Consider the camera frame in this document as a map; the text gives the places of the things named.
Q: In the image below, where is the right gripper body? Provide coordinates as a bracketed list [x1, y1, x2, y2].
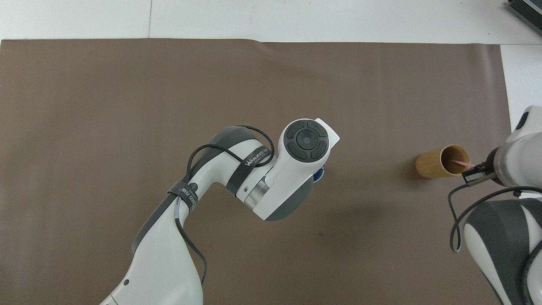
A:
[485, 147, 503, 185]

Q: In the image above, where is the bamboo cup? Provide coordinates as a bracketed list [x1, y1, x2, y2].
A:
[415, 144, 471, 179]

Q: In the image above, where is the grey ribbed metal box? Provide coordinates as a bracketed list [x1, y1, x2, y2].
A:
[506, 0, 542, 31]

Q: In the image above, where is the black cable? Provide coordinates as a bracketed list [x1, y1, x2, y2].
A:
[174, 125, 276, 286]
[449, 164, 542, 254]

